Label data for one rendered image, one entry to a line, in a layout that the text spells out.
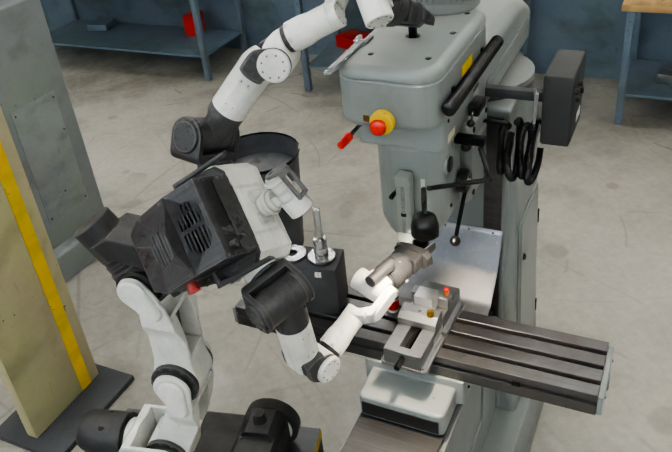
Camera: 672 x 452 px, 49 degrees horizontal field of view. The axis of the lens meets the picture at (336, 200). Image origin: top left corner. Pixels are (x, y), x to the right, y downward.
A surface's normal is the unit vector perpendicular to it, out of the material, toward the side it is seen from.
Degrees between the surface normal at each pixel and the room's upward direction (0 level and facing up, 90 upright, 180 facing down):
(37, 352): 90
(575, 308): 0
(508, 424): 0
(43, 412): 90
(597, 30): 90
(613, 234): 0
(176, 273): 75
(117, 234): 12
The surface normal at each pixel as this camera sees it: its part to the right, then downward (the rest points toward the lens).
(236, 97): -0.18, 0.47
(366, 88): -0.42, 0.52
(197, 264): -0.48, 0.10
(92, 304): -0.09, -0.84
